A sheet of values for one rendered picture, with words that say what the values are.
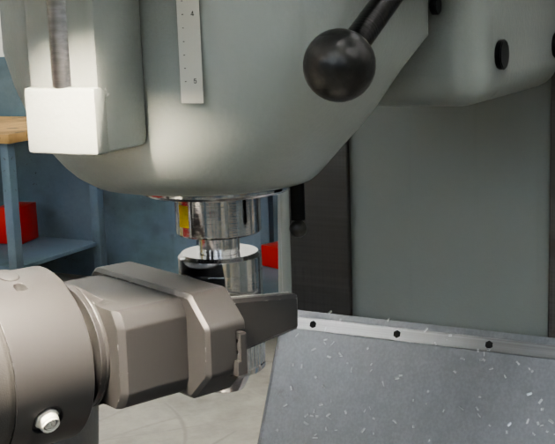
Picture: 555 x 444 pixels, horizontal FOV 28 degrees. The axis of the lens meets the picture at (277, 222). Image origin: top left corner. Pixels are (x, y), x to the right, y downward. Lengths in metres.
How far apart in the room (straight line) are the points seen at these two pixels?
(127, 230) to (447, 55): 5.34
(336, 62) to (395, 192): 0.54
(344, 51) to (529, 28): 0.31
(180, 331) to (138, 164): 0.09
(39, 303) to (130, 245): 5.43
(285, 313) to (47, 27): 0.21
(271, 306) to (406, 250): 0.38
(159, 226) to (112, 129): 5.33
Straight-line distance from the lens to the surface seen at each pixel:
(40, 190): 6.28
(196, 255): 0.61
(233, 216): 0.59
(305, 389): 1.02
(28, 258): 5.64
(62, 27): 0.50
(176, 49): 0.51
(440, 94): 0.66
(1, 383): 0.51
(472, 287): 0.96
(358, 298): 1.01
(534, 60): 0.75
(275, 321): 0.61
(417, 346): 0.98
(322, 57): 0.44
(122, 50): 0.51
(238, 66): 0.50
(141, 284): 0.59
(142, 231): 5.90
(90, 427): 2.64
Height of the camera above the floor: 1.40
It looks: 11 degrees down
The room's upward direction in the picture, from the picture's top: 2 degrees counter-clockwise
